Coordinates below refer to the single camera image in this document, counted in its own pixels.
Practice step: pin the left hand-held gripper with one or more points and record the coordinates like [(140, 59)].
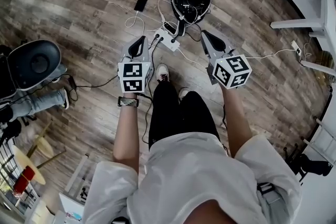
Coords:
[(132, 76)]

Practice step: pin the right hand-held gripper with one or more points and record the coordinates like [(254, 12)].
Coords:
[(231, 70)]

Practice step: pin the white power strip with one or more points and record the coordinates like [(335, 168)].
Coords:
[(170, 46)]

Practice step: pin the person's left forearm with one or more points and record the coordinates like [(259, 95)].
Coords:
[(126, 133)]

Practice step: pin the person's right forearm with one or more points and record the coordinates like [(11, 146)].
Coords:
[(236, 118)]

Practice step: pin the person's white left shoe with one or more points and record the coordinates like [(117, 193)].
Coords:
[(162, 72)]

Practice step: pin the person's white shoe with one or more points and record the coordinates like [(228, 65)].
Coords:
[(162, 72), (183, 92)]

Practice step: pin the black smartphone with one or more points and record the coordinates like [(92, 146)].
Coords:
[(141, 2)]

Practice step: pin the striped woven wristband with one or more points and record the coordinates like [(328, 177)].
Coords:
[(128, 102)]

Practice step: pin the person's white right shoe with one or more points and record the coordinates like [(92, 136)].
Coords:
[(183, 92)]

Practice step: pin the person's black trousers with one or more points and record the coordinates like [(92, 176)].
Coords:
[(170, 112)]

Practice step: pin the small white extension socket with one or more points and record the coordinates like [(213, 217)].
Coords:
[(296, 46)]

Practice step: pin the white table with teapot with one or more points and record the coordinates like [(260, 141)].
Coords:
[(329, 8)]

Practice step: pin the person's white shirt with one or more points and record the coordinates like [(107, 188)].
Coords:
[(197, 178)]

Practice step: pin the round wooden side table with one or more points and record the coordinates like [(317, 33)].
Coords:
[(29, 165)]

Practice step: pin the black tripod stand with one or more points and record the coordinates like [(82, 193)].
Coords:
[(315, 168)]

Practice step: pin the red cylinder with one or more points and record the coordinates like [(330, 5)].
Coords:
[(25, 178)]

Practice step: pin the white cluttered table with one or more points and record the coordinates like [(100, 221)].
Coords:
[(71, 207)]

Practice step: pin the white metal frame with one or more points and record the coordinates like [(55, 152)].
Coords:
[(318, 120)]

